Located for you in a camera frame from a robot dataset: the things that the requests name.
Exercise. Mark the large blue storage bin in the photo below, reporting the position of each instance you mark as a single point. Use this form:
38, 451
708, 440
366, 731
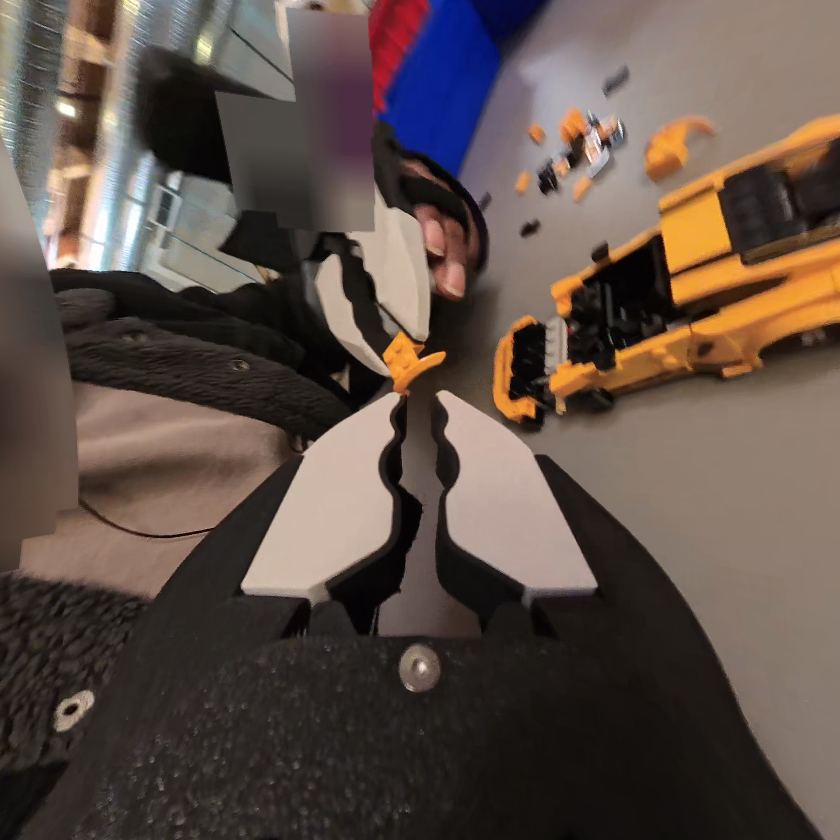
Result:
446, 72

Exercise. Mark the silver ventilation duct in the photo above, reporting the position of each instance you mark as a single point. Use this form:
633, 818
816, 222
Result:
158, 53

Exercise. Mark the pink shirt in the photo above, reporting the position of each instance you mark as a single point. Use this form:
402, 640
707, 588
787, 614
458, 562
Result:
145, 460

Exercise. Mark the orange lego car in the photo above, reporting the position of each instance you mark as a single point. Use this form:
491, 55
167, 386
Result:
683, 289

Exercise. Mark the grey fleece jacket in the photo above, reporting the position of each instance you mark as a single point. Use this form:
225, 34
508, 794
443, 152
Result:
158, 355

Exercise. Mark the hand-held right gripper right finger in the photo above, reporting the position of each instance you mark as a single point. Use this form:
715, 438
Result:
519, 519

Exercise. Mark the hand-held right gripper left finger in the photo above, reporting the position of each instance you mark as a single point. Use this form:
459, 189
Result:
328, 519

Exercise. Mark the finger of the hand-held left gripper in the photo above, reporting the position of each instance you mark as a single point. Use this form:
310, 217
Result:
348, 309
400, 263

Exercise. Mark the red storage bin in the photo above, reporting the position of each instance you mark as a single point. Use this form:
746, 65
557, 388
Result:
394, 40

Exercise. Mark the pile of small lego pieces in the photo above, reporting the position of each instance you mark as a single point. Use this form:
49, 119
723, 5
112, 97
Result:
578, 145

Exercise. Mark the orange lego wheel arch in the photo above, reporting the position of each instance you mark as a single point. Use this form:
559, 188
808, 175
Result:
676, 142
412, 361

